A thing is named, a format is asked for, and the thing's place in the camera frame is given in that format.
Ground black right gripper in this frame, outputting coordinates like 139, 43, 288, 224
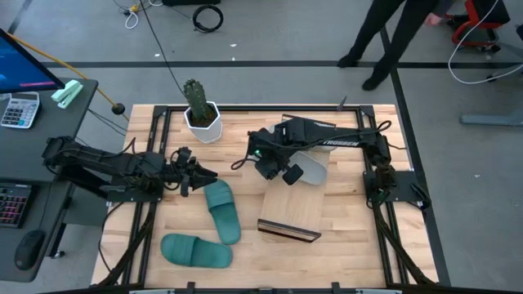
255, 154, 305, 186

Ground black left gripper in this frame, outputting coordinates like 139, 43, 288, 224
173, 146, 218, 198

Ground wooden shelf black metal frame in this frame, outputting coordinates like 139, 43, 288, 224
257, 113, 338, 244

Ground green rubber slide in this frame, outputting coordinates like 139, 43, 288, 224
159, 233, 234, 270
203, 179, 242, 246

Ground mint green stapler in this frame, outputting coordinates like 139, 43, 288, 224
51, 79, 84, 109

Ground black desk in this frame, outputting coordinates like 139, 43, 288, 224
0, 77, 100, 283

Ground person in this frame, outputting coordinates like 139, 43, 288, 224
337, 0, 454, 91

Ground black computer mouse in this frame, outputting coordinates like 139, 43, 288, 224
14, 229, 47, 271

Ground black keyboard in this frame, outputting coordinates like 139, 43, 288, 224
0, 183, 33, 229

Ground grey calculator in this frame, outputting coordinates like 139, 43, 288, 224
0, 91, 41, 130

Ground grey metal floor foot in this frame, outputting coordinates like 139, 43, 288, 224
459, 109, 523, 127

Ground computer monitor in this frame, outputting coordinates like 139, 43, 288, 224
0, 27, 65, 95

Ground red and black chair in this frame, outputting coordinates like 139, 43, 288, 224
444, 0, 512, 53

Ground black aluminium table frame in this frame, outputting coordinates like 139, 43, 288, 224
92, 104, 450, 294

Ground yellow cable with black end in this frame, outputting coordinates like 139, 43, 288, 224
7, 31, 127, 116

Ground coiled black cable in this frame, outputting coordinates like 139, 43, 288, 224
191, 3, 225, 34

